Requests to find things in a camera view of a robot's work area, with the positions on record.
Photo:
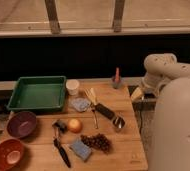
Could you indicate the orange bowl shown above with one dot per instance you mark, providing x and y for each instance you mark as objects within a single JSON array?
[{"x": 11, "y": 152}]

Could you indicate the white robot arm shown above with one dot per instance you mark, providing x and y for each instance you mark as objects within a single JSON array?
[{"x": 169, "y": 80}]

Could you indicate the yellow onion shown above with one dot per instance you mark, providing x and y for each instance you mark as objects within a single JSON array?
[{"x": 74, "y": 125}]

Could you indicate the green plastic tray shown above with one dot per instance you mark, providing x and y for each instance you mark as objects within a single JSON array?
[{"x": 38, "y": 93}]

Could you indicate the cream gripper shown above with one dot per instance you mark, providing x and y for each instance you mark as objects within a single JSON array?
[{"x": 137, "y": 93}]

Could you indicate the wooden-bristle brush black handle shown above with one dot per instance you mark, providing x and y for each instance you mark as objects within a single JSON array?
[{"x": 98, "y": 106}]

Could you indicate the white paper cup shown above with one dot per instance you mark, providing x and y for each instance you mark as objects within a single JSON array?
[{"x": 72, "y": 86}]

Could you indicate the grey cup with orange tool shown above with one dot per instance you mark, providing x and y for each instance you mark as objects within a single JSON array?
[{"x": 116, "y": 79}]

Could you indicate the purple bowl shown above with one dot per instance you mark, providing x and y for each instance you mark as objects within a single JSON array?
[{"x": 22, "y": 124}]

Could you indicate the black-handled knife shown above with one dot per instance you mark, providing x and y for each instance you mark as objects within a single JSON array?
[{"x": 62, "y": 152}]

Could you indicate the dark grape bunch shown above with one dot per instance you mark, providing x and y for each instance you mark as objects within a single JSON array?
[{"x": 98, "y": 142}]

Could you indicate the crumpled blue-white cloth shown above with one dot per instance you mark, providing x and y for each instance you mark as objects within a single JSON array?
[{"x": 80, "y": 104}]

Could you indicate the blue sponge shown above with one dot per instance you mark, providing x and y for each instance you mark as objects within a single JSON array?
[{"x": 81, "y": 150}]

